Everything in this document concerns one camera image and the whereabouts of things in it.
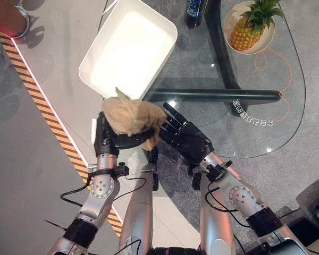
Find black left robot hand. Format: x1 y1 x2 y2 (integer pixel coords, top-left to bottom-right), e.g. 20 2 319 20
91 111 161 158

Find dark blue drink bottle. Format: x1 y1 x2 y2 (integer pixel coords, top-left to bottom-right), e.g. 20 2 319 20
184 0 207 30

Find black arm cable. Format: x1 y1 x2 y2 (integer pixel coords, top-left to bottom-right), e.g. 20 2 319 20
59 177 147 211
204 185 251 228

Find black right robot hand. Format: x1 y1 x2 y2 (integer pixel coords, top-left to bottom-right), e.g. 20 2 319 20
158 102 213 166

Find white round bowl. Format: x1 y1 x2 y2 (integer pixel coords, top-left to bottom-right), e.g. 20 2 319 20
223 1 276 56

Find orange cable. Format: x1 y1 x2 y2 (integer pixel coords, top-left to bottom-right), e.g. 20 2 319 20
255 48 293 124

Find silver right robot leg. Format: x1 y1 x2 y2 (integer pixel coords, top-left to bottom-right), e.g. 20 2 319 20
198 173 237 255

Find yellow pineapple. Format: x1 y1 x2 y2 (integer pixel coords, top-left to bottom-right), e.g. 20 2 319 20
230 0 286 53

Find grey upholstered furniture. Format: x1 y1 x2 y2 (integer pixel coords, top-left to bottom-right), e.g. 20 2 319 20
275 182 319 255

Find white rectangular basket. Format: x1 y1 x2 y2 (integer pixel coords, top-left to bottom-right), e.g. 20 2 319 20
78 0 179 101

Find tan fluffy cloth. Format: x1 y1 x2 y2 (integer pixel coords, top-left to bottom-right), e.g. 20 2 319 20
101 87 169 152

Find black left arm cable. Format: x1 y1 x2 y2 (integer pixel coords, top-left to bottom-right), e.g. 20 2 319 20
59 177 147 211

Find black table base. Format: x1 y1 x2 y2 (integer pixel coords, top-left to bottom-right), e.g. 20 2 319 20
148 0 281 118

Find silver robot leg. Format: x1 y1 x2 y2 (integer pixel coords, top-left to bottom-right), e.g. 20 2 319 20
117 146 160 255
198 173 237 255

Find white lettering sticker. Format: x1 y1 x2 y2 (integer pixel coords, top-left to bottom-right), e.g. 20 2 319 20
232 99 275 129

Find silver left robot leg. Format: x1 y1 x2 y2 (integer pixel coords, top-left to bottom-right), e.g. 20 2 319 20
117 146 160 255

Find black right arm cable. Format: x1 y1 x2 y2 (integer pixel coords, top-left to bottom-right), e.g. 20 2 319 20
204 185 251 228

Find yellow black hazard tape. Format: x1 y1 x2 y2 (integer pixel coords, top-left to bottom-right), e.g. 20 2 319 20
0 30 124 238

